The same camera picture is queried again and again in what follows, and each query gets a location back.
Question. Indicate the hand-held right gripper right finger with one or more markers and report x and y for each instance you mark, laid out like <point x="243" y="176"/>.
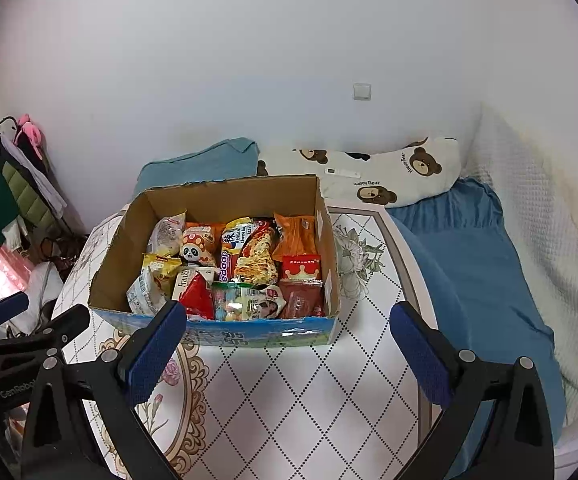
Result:
<point x="419" y="350"/>

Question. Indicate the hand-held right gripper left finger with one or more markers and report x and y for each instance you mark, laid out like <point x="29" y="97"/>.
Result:
<point x="159" y="345"/>

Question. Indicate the cardboard box with blue print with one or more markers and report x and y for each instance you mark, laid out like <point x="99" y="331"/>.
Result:
<point x="219" y="332"/>

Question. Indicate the white snack packet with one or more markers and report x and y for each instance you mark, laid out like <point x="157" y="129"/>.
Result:
<point x="166" y="235"/>
<point x="145" y="292"/>

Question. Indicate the red triangular snack packet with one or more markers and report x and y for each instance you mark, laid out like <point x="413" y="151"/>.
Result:
<point x="196" y="300"/>

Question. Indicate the cream snack box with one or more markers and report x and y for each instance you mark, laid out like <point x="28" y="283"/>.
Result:
<point x="191" y="280"/>

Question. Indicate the colourful candy packet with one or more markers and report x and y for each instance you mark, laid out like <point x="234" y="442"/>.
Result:
<point x="231" y="302"/>

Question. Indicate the blue bed sheet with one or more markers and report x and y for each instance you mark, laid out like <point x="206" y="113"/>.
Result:
<point x="469" y="270"/>

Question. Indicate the panda print snack packet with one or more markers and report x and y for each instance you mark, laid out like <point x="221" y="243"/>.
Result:
<point x="198" y="250"/>

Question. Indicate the face print snack packet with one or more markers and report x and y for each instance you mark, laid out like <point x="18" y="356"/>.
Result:
<point x="268" y="302"/>

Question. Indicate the clothes rack with clothes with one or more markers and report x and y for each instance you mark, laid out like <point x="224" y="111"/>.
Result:
<point x="14" y="185"/>

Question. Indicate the dark red snack packet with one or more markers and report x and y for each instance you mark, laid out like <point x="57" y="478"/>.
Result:
<point x="301" y="300"/>

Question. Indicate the thin orange snack packet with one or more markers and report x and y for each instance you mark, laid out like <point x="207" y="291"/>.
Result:
<point x="214" y="229"/>

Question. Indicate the yellow noodle snack packet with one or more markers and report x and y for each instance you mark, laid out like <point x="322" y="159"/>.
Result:
<point x="256" y="255"/>

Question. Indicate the red snack packet with crown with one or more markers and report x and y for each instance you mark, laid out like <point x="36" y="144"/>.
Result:
<point x="302" y="268"/>

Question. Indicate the bear print pillow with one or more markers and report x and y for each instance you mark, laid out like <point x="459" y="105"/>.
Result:
<point x="394" y="175"/>

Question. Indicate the teal folded blanket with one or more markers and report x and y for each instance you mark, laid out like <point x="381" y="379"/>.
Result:
<point x="194" y="167"/>

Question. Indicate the white textured blanket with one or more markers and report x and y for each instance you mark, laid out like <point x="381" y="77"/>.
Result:
<point x="544" y="210"/>

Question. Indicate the white thermometer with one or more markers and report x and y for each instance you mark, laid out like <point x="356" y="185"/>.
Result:
<point x="343" y="173"/>

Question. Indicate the white wall switch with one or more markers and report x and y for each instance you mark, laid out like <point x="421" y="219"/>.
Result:
<point x="362" y="91"/>

